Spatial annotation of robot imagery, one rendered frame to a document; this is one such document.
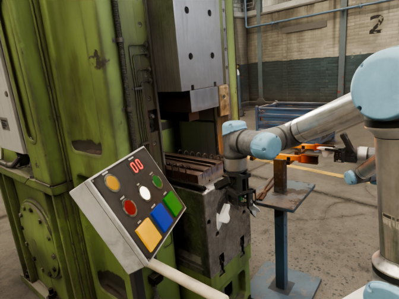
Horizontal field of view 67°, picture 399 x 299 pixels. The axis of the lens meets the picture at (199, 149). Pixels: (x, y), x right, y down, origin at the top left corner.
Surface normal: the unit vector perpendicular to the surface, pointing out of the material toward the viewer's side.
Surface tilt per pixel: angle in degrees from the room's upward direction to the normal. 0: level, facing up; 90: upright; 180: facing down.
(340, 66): 90
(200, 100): 90
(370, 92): 82
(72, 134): 90
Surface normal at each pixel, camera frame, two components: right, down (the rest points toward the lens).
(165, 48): -0.64, 0.25
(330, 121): -0.65, 0.53
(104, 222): -0.25, 0.27
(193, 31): 0.76, 0.11
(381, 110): -0.83, 0.08
